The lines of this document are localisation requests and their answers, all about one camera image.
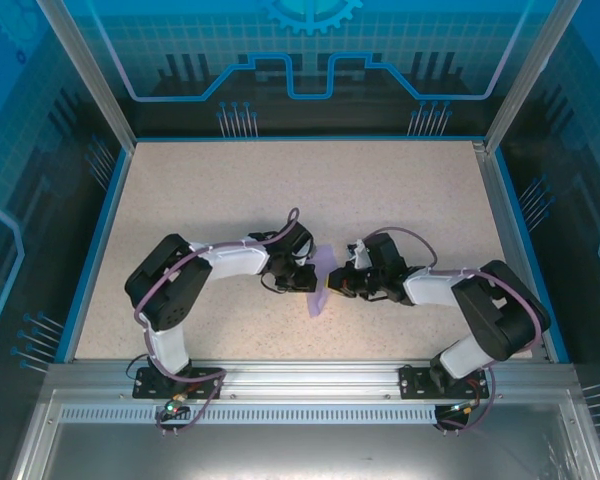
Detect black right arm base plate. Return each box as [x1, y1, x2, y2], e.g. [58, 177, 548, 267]
[398, 364, 486, 400]

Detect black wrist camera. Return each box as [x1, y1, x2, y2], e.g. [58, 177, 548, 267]
[278, 223, 315, 265]
[346, 232, 407, 272]

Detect slotted grey cable duct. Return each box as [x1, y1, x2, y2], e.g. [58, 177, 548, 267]
[57, 404, 461, 426]

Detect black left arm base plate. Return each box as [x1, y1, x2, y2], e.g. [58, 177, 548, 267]
[132, 366, 225, 400]

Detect aluminium mounting rail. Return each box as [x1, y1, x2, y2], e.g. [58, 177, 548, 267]
[44, 358, 581, 404]

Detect aluminium side rail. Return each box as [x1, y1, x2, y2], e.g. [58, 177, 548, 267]
[472, 141, 551, 362]

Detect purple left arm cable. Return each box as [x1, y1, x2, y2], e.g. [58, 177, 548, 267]
[133, 207, 302, 437]

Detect thin black cable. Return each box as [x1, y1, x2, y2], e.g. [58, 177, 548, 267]
[125, 352, 149, 382]

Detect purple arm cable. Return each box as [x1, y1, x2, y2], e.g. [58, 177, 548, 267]
[133, 207, 302, 437]
[367, 227, 551, 435]

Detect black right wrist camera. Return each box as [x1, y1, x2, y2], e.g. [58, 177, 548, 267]
[346, 232, 407, 272]

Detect cable connector with green light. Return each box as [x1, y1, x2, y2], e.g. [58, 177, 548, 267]
[162, 393, 191, 419]
[447, 398, 484, 417]

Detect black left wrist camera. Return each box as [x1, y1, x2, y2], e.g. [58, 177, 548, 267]
[278, 223, 315, 265]

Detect aluminium frame post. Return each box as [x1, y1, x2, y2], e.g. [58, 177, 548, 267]
[483, 0, 576, 155]
[34, 0, 137, 151]

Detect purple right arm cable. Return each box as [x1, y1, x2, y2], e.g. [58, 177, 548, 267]
[367, 227, 551, 435]

